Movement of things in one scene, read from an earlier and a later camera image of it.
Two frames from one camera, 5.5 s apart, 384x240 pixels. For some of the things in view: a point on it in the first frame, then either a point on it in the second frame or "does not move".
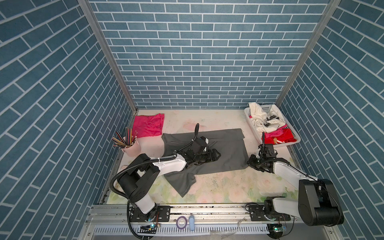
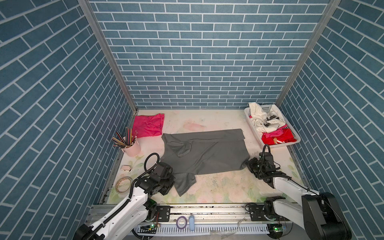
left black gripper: (210, 158) -> (172, 178)
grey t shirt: (229, 143) does not move
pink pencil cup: (134, 150) does not move
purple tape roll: (180, 228) does not move
